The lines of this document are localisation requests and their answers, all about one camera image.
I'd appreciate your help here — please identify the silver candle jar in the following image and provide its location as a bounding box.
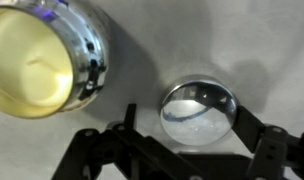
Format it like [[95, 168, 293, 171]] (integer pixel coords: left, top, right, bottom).
[[0, 0, 112, 120]]

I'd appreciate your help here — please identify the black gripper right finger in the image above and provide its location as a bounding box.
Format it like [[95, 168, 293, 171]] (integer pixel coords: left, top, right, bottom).
[[232, 105, 304, 180]]

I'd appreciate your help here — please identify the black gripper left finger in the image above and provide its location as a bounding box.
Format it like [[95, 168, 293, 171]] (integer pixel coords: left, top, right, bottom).
[[51, 103, 206, 180]]

